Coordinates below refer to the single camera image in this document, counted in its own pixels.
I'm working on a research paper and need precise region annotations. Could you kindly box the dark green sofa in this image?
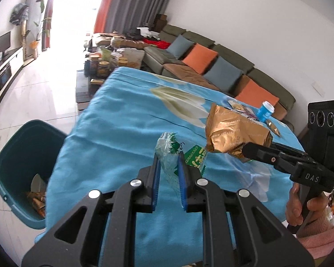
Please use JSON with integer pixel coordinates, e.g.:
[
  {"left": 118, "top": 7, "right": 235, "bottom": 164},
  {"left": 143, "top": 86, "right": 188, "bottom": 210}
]
[{"left": 143, "top": 24, "right": 296, "bottom": 120}]

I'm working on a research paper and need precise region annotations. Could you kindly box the white standing air conditioner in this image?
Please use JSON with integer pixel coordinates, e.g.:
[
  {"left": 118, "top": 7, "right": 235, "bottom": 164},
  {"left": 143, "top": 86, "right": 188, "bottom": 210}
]
[{"left": 24, "top": 0, "right": 48, "bottom": 60}]

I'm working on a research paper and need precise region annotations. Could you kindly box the small gold snack packet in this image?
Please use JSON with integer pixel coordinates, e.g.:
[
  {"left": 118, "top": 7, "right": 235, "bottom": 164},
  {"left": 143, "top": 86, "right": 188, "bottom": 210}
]
[{"left": 265, "top": 119, "right": 281, "bottom": 137}]

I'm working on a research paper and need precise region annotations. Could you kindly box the orange cushion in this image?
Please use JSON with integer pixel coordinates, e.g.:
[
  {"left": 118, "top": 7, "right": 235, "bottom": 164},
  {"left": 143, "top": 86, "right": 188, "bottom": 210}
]
[{"left": 182, "top": 43, "right": 218, "bottom": 75}]

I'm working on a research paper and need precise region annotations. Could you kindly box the orange curtain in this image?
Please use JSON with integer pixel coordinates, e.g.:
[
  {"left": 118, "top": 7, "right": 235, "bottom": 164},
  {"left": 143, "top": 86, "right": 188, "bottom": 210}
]
[{"left": 94, "top": 0, "right": 112, "bottom": 33}]

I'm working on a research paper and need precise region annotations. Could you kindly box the blue-grey cushion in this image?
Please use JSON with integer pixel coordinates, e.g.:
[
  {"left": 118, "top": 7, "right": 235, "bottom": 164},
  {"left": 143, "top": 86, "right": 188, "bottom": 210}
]
[{"left": 166, "top": 35, "right": 194, "bottom": 59}]

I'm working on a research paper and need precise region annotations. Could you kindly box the clear green plastic wrapper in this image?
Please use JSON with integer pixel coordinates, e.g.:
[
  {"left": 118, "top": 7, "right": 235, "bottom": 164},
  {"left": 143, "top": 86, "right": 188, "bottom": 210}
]
[{"left": 155, "top": 132, "right": 208, "bottom": 198}]

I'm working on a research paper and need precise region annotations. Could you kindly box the teal plastic trash bin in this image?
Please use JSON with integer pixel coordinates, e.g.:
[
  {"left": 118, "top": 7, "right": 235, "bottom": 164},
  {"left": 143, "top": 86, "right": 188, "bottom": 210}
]
[{"left": 0, "top": 120, "right": 67, "bottom": 230}]

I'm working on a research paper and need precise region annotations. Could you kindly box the purple snack packet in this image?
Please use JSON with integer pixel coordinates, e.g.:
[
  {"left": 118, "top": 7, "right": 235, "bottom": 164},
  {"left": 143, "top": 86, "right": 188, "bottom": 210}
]
[{"left": 227, "top": 100, "right": 258, "bottom": 121}]

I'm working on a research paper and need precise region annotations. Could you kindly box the person's right hand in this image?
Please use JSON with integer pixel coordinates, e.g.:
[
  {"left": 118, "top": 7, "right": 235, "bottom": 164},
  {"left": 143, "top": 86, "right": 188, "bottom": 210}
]
[{"left": 285, "top": 182, "right": 331, "bottom": 227}]

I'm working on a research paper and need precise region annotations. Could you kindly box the cluttered coffee table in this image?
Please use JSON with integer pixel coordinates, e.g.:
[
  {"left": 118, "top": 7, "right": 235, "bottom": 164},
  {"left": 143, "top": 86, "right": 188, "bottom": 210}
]
[{"left": 75, "top": 31, "right": 145, "bottom": 110}]

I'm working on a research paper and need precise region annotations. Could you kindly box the blue white cup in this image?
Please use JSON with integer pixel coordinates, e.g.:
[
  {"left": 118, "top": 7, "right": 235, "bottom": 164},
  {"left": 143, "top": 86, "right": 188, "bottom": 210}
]
[{"left": 256, "top": 101, "right": 275, "bottom": 122}]

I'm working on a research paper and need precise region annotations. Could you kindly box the white black TV cabinet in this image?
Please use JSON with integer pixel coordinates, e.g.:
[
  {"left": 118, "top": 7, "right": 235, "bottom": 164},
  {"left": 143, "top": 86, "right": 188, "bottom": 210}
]
[{"left": 0, "top": 47, "right": 24, "bottom": 103}]

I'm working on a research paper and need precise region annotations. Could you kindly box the blue floral table blanket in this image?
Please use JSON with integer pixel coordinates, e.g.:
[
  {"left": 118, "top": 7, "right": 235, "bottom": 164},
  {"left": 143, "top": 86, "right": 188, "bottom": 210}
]
[{"left": 34, "top": 66, "right": 305, "bottom": 267}]

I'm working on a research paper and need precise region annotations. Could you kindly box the potted green plant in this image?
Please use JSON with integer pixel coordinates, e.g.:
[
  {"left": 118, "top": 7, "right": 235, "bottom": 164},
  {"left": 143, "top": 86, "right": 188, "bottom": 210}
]
[{"left": 25, "top": 0, "right": 52, "bottom": 59}]

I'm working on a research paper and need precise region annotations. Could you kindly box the grey curtain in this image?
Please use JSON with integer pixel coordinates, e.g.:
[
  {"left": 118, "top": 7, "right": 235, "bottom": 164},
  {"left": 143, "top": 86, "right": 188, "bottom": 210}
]
[{"left": 104, "top": 0, "right": 169, "bottom": 33}]

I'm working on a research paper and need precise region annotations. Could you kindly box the gold foil snack bag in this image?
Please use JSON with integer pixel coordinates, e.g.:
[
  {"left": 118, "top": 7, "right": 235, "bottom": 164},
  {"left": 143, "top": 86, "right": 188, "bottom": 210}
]
[{"left": 205, "top": 103, "right": 273, "bottom": 162}]

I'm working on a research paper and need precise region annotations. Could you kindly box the black monitor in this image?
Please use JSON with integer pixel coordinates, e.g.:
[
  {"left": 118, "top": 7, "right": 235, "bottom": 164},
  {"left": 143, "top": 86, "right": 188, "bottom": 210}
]
[{"left": 0, "top": 31, "right": 11, "bottom": 53}]

